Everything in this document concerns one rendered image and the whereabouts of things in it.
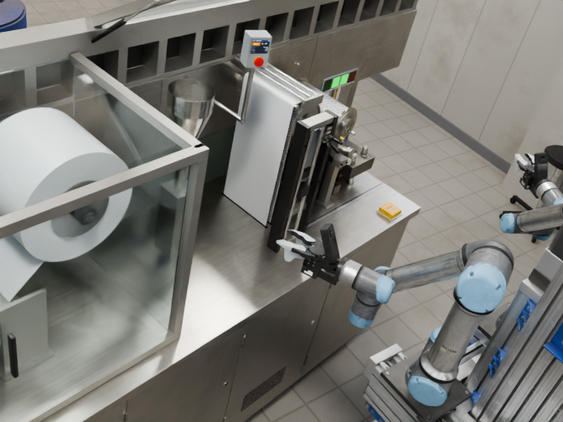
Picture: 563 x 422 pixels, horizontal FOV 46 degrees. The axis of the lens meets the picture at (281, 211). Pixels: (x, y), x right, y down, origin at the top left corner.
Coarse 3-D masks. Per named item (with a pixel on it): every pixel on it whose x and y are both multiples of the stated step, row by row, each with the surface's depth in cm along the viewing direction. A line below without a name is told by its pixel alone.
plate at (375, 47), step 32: (352, 32) 288; (384, 32) 308; (224, 64) 237; (288, 64) 266; (320, 64) 283; (352, 64) 303; (384, 64) 325; (160, 96) 222; (224, 96) 247; (224, 128) 258
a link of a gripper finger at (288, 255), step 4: (276, 240) 197; (280, 240) 197; (284, 240) 197; (280, 244) 196; (284, 244) 196; (288, 244) 195; (292, 244) 196; (296, 244) 196; (300, 244) 197; (284, 248) 196; (288, 248) 195; (296, 248) 195; (300, 248) 195; (304, 248) 196; (284, 252) 197; (288, 252) 197; (292, 252) 196; (284, 256) 198; (288, 256) 197; (292, 256) 197; (296, 256) 197; (300, 256) 197; (288, 260) 198
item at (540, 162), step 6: (540, 156) 254; (546, 156) 255; (534, 162) 257; (540, 162) 255; (546, 162) 255; (534, 168) 257; (540, 168) 255; (546, 168) 256; (534, 174) 258; (540, 174) 256; (546, 174) 256; (534, 180) 258; (540, 180) 256
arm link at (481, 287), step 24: (480, 264) 171; (504, 264) 173; (456, 288) 178; (480, 288) 169; (504, 288) 170; (456, 312) 180; (480, 312) 172; (456, 336) 183; (432, 360) 192; (456, 360) 189; (408, 384) 198; (432, 384) 192
